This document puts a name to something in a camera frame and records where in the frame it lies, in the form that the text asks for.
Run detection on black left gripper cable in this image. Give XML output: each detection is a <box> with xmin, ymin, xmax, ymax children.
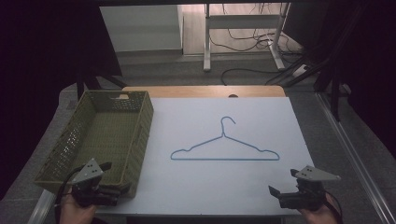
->
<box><xmin>54</xmin><ymin>166</ymin><xmax>84</xmax><ymax>224</ymax></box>

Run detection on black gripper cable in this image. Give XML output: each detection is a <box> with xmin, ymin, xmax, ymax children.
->
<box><xmin>323</xmin><ymin>189</ymin><xmax>344</xmax><ymax>224</ymax></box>
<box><xmin>54</xmin><ymin>166</ymin><xmax>84</xmax><ymax>224</ymax></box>

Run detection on tangle of black floor cables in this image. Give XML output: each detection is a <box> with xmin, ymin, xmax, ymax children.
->
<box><xmin>207</xmin><ymin>3</ymin><xmax>302</xmax><ymax>53</ymax></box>

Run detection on long black floor cable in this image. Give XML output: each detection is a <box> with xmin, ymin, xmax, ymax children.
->
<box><xmin>220</xmin><ymin>67</ymin><xmax>283</xmax><ymax>86</ymax></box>

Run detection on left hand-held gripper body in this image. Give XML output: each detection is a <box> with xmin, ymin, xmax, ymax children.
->
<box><xmin>71</xmin><ymin>158</ymin><xmax>121</xmax><ymax>208</ymax></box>

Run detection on aluminium table frame bar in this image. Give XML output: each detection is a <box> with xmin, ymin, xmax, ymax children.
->
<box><xmin>27</xmin><ymin>189</ymin><xmax>58</xmax><ymax>224</ymax></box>

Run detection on white table mat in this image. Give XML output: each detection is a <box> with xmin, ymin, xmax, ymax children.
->
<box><xmin>95</xmin><ymin>96</ymin><xmax>315</xmax><ymax>217</ymax></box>

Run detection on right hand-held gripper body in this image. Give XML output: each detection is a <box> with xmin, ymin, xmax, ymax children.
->
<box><xmin>278</xmin><ymin>165</ymin><xmax>342</xmax><ymax>211</ymax></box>

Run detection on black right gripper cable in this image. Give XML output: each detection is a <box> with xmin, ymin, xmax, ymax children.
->
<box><xmin>323</xmin><ymin>189</ymin><xmax>344</xmax><ymax>224</ymax></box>

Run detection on black stand legs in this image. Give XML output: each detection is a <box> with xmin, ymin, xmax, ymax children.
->
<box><xmin>75</xmin><ymin>73</ymin><xmax>128</xmax><ymax>101</ymax></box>

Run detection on white cabinet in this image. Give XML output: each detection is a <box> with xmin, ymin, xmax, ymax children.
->
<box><xmin>99</xmin><ymin>4</ymin><xmax>185</xmax><ymax>53</ymax></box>

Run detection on person's left hand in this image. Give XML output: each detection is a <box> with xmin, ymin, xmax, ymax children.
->
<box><xmin>59</xmin><ymin>193</ymin><xmax>98</xmax><ymax>224</ymax></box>

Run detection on black metal stand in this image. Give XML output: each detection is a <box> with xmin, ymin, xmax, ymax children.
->
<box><xmin>281</xmin><ymin>3</ymin><xmax>368</xmax><ymax>122</ymax></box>

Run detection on olive green woven basket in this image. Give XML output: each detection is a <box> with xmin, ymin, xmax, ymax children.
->
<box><xmin>34</xmin><ymin>90</ymin><xmax>155</xmax><ymax>199</ymax></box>

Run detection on wooden table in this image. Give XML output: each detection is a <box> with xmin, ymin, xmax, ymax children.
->
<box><xmin>121</xmin><ymin>85</ymin><xmax>287</xmax><ymax>99</ymax></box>

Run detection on white metal desk frame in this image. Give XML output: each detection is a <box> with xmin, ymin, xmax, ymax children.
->
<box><xmin>203</xmin><ymin>3</ymin><xmax>291</xmax><ymax>73</ymax></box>

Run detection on person's right hand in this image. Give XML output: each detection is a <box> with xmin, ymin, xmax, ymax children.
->
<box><xmin>298</xmin><ymin>198</ymin><xmax>340</xmax><ymax>224</ymax></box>

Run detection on aluminium floor rail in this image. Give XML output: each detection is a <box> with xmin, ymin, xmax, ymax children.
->
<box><xmin>315</xmin><ymin>91</ymin><xmax>396</xmax><ymax>224</ymax></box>

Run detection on white power strip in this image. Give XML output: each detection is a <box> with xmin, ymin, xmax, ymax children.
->
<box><xmin>291</xmin><ymin>63</ymin><xmax>310</xmax><ymax>78</ymax></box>

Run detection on blue wire clothes hanger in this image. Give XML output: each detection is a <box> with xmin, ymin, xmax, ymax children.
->
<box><xmin>170</xmin><ymin>116</ymin><xmax>280</xmax><ymax>161</ymax></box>

